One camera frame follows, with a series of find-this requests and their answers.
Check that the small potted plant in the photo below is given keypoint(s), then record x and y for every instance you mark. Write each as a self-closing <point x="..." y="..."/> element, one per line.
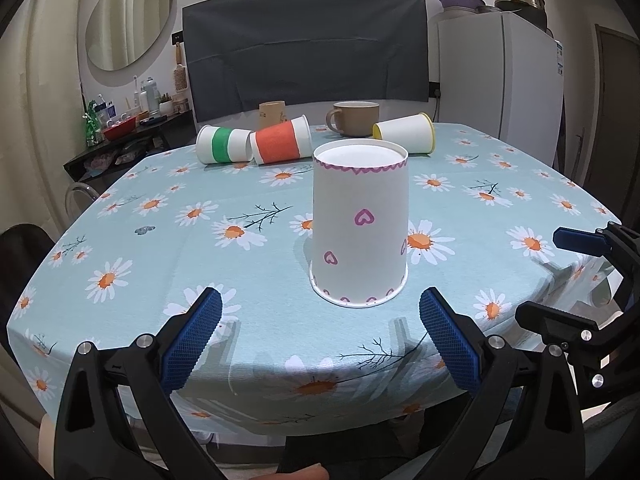
<point x="165" y="105"/>

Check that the white cup yellow inside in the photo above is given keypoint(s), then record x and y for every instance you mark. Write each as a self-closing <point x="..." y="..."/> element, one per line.
<point x="415" y="133"/>

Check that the white refrigerator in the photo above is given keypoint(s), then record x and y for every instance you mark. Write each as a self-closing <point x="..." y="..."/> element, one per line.
<point x="502" y="75"/>

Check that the green plastic bottle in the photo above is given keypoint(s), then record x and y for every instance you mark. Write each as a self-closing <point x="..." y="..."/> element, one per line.
<point x="92" y="125"/>

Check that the red bowl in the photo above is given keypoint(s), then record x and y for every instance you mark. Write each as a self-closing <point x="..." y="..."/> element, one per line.
<point x="121" y="129"/>

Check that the dark chair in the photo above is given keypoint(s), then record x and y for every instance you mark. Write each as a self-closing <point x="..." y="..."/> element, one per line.
<point x="22" y="248"/>

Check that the brown paper cup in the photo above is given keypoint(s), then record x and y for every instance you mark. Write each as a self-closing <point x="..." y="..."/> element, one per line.
<point x="271" y="113"/>

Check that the dark side shelf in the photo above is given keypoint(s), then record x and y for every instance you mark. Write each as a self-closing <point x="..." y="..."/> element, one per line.
<point x="123" y="153"/>

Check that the white paper cup pink hearts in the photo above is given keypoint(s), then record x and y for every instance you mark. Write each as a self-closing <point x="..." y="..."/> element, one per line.
<point x="360" y="216"/>

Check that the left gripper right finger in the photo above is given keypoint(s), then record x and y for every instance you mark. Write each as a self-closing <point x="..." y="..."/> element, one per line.
<point x="546" y="437"/>

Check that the brown ceramic mug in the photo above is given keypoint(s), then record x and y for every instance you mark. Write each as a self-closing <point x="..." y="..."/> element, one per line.
<point x="353" y="118"/>

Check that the daisy print blue tablecloth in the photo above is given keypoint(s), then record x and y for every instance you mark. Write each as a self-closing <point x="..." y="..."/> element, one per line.
<point x="283" y="360"/>

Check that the beige curtain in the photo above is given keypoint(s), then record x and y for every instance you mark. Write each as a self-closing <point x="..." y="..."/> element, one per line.
<point x="41" y="113"/>

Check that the oval wall mirror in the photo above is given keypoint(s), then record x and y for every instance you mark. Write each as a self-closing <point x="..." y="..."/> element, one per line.
<point x="119" y="32"/>

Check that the white cup green band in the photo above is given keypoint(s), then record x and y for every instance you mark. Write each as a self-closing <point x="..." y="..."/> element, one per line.
<point x="223" y="145"/>

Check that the white thermos bottle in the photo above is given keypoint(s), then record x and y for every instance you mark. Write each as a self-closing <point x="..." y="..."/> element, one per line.
<point x="152" y="96"/>

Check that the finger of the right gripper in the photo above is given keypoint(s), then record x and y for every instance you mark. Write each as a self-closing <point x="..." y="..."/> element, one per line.
<point x="594" y="244"/>
<point x="568" y="331"/>

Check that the dark grey cloth cover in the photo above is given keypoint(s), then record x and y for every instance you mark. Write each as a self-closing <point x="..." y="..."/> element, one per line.
<point x="241" y="53"/>

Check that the metal steamer pot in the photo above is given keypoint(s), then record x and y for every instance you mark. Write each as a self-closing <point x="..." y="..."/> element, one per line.
<point x="533" y="11"/>

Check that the white cup orange band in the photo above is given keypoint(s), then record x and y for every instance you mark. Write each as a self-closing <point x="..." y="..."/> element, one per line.
<point x="283" y="142"/>

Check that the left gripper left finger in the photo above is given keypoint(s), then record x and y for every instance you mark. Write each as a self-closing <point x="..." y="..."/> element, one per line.
<point x="93" y="438"/>

